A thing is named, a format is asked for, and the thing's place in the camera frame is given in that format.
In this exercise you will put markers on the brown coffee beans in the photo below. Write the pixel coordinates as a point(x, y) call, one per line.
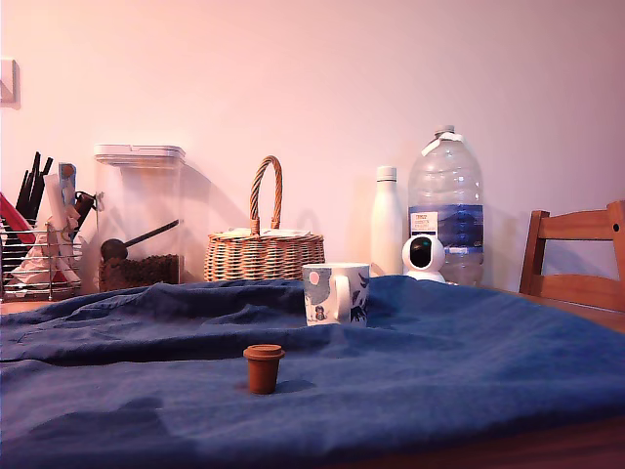
point(146, 271)

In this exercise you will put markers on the wooden chair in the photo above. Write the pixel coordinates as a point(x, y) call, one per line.
point(571, 288)

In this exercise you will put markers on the blue and orange packet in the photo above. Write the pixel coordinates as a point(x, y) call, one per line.
point(67, 181)

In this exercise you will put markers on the large clear water bottle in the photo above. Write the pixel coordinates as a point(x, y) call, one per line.
point(444, 185)

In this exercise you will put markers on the crumpled white wrap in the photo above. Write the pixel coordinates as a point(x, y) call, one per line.
point(34, 259)

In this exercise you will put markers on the blue cloth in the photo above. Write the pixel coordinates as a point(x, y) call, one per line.
point(390, 391)

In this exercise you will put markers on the small white round camera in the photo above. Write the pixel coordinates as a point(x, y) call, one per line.
point(435, 254)

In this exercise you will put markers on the white insulated bottle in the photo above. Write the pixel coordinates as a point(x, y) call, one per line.
point(386, 220)

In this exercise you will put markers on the white papers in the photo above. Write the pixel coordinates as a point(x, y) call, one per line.
point(283, 233)

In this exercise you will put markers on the white mug with blue print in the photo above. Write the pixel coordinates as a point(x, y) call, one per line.
point(317, 298)

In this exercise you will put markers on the clear container with white lid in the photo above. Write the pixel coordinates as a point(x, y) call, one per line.
point(141, 195)

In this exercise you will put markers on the red utensil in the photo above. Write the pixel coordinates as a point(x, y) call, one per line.
point(14, 215)

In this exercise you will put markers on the brown coffee capsule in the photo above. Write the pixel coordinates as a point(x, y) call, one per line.
point(263, 371)

